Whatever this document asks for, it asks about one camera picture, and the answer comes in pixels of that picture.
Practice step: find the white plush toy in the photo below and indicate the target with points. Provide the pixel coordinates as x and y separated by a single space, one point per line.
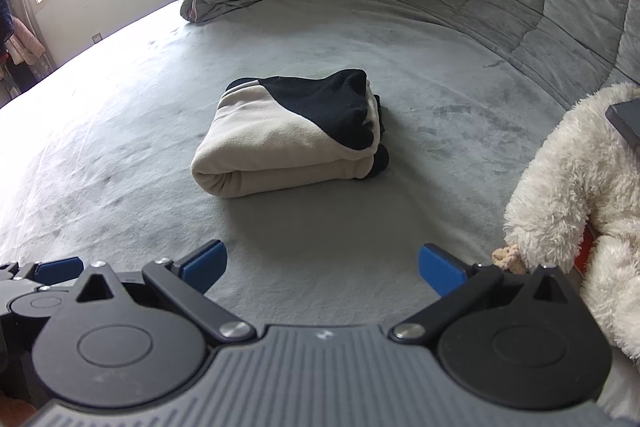
560 167

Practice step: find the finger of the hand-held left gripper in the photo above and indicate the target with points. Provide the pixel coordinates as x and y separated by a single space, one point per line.
60 269

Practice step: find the dark phone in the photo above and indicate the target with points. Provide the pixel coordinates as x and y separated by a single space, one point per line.
625 122

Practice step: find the pink hanging garments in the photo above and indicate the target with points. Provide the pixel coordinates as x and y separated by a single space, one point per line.
27 42

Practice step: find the black and beige sweatshirt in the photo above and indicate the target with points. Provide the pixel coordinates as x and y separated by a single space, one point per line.
280 142

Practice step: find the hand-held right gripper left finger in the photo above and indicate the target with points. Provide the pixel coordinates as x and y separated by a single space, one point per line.
205 262

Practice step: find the bed with grey sheet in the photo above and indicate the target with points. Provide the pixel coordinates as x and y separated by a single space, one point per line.
150 107

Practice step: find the beige hair scrunchie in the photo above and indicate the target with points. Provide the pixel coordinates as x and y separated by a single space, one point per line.
507 258

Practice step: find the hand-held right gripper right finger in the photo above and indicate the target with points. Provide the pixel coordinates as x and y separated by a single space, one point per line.
440 264

